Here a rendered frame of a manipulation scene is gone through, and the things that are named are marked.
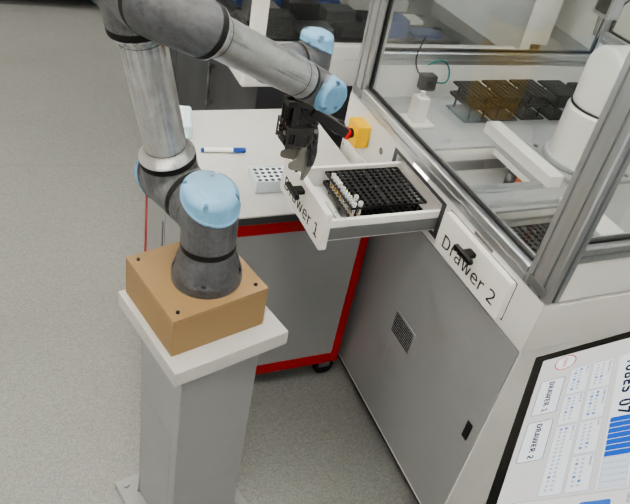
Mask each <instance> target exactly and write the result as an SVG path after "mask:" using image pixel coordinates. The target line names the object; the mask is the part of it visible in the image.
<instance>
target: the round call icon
mask: <svg viewBox="0 0 630 504"><path fill-rule="evenodd" d="M578 354H579V352H577V353H573V354H570V355H566V356H562V357H559V358H556V361H555V365H554V368H553V371H552V373H553V372H557V371H561V370H565V369H569V368H573V367H575V365H576V362H577V358H578Z"/></svg>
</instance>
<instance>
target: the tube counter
mask: <svg viewBox="0 0 630 504"><path fill-rule="evenodd" d="M629 475H630V397H626V398H621V399H616V400H612V404H611V409H610V415H609V420H608V425H607V431H606V436H605V441H604V447H603V452H602V457H601V463H600V468H599V473H598V479H597V484H596V489H595V490H601V489H608V488H616V487H623V486H628V482H629Z"/></svg>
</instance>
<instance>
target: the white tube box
mask: <svg viewBox="0 0 630 504"><path fill-rule="evenodd" d="M283 166H284V165H276V166H249V169H248V179H249V181H250V184H251V186H252V188H253V190H254V192H255V193H268V192H282V190H281V188H280V185H281V178H282V172H283Z"/></svg>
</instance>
